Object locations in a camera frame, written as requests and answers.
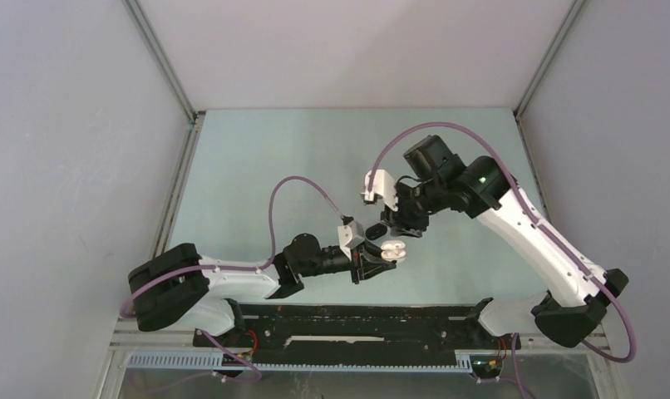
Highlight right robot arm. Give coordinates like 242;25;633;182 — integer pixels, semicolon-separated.
362;135;628;347

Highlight right aluminium frame post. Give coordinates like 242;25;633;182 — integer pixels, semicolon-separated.
513;0;591;217

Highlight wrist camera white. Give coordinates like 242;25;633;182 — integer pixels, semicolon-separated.
337;219;366;260
361;169;398;212

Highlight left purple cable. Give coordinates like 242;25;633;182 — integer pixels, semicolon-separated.
119;175;350;319

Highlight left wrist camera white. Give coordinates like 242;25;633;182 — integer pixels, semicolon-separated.
337;219;366;260

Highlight purple cable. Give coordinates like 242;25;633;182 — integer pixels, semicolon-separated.
367;121;638;365
119;175;350;319

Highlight white square charging case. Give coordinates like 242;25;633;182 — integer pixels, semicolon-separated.
380;239;407;263

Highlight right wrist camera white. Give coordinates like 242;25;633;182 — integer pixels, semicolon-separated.
361;169;398;212

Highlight blue-grey cable duct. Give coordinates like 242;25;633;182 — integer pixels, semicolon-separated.
126;351;472;373

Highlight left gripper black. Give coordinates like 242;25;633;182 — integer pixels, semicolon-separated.
298;238;395;284

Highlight black oval charging case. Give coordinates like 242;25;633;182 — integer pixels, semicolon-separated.
365;223;388;241

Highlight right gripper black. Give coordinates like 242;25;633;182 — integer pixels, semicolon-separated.
381;177;448;238

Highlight aluminium frame post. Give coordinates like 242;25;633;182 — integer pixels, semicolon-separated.
513;0;591;217
101;1;203;283

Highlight left aluminium frame post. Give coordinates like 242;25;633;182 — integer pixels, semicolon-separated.
101;1;203;283

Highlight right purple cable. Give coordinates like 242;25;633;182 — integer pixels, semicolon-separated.
367;121;638;365

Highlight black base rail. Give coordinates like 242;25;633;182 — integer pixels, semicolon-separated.
216;304;520;366

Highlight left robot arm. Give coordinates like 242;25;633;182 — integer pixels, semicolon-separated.
123;234;397;347

